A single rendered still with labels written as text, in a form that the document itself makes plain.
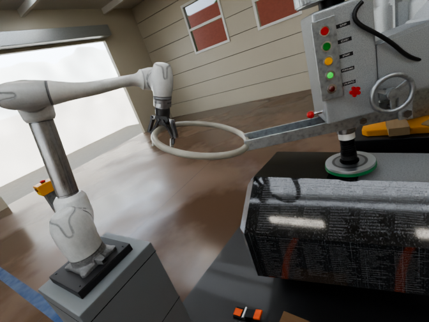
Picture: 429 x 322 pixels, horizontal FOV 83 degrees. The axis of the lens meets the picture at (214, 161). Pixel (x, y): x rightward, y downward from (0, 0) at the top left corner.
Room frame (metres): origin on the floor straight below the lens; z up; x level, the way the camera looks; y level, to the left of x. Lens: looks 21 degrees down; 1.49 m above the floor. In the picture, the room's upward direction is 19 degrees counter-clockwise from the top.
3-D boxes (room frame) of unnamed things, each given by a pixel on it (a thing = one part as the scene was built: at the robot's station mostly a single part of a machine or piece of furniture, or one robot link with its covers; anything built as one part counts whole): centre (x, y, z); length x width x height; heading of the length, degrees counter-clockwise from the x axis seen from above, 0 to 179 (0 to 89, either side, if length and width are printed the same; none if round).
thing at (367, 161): (1.01, -0.61, 0.87); 0.21 x 0.21 x 0.01
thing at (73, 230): (1.00, 0.71, 1.00); 0.18 x 0.16 x 0.22; 22
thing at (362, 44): (0.99, -0.69, 1.32); 0.36 x 0.22 x 0.45; 75
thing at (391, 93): (0.87, -0.70, 1.19); 0.15 x 0.10 x 0.15; 75
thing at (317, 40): (0.92, -0.52, 1.37); 0.08 x 0.03 x 0.28; 75
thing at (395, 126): (1.34, -1.13, 0.81); 0.20 x 0.10 x 0.05; 145
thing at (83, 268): (0.98, 0.69, 0.87); 0.22 x 0.18 x 0.06; 52
